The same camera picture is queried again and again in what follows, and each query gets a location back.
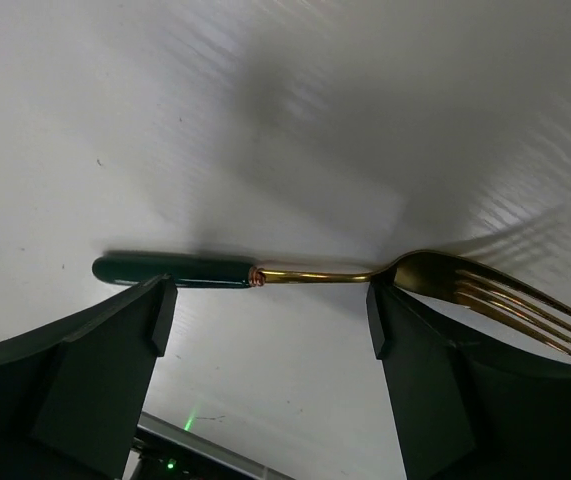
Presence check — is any gold fork green handle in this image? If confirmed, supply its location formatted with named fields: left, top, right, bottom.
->
left=92, top=250, right=571, bottom=356

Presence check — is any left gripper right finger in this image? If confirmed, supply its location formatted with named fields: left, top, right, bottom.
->
left=367, top=280, right=571, bottom=479

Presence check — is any aluminium rail front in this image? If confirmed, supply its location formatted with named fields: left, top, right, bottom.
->
left=130, top=413, right=287, bottom=479

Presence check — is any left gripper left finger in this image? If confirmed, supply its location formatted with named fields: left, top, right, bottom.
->
left=0, top=275, right=177, bottom=479

